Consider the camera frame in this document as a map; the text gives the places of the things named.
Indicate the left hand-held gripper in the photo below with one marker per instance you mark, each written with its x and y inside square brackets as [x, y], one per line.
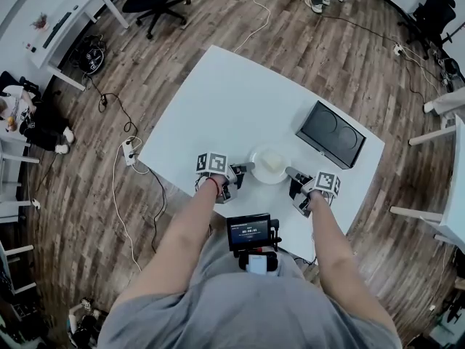
[212, 163]

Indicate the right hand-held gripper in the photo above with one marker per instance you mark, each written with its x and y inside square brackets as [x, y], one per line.
[325, 183]

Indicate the pale yellow butter block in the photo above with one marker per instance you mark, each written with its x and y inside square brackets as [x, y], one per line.
[271, 160]

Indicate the white round plate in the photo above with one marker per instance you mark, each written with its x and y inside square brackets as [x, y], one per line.
[269, 176]

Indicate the person's left forearm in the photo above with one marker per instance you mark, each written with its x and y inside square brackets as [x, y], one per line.
[178, 238]

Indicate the person's right forearm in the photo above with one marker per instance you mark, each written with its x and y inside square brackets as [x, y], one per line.
[338, 245]

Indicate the white work table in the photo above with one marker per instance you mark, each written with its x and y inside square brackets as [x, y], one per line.
[225, 115]

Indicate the black rectangular box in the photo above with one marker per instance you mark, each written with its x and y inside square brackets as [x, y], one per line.
[328, 133]

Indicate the chest-mounted screen device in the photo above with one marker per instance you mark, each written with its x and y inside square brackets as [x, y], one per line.
[248, 231]

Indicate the grey shirt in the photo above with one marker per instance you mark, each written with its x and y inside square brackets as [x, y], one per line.
[247, 311]

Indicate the small white power strip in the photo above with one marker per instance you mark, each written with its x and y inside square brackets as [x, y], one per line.
[398, 48]

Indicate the black equipment pile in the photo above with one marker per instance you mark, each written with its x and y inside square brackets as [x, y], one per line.
[89, 55]

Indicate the floor equipment pile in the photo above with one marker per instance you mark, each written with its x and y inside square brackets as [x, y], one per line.
[85, 325]

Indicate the black keyboard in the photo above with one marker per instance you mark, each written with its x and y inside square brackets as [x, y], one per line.
[56, 30]

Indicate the white side desk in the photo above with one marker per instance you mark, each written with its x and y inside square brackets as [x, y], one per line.
[72, 9]

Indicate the small potted plant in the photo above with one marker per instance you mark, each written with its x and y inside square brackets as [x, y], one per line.
[40, 22]

